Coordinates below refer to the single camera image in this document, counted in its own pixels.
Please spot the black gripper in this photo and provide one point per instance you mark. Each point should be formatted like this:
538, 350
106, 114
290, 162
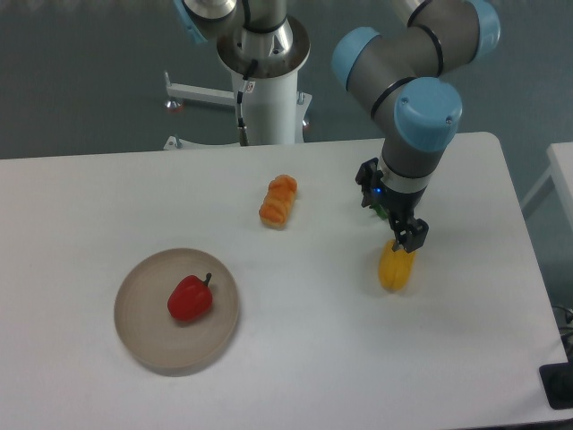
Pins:
383, 190

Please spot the red bell pepper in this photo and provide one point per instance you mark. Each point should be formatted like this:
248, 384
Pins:
191, 298

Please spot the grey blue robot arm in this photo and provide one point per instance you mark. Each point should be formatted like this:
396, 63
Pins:
396, 81

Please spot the yellow bell pepper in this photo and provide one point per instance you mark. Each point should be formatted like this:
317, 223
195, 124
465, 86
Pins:
395, 267

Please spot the green bell pepper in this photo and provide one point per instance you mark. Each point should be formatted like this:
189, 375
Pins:
381, 213

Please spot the beige round plate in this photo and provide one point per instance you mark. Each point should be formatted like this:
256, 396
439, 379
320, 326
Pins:
148, 331

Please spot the orange braided bread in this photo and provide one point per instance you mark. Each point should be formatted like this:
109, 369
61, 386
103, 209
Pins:
278, 202

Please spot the white side table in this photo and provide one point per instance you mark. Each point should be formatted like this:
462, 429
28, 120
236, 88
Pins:
556, 177

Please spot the black device at edge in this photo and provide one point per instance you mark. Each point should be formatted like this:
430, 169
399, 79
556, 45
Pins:
557, 384

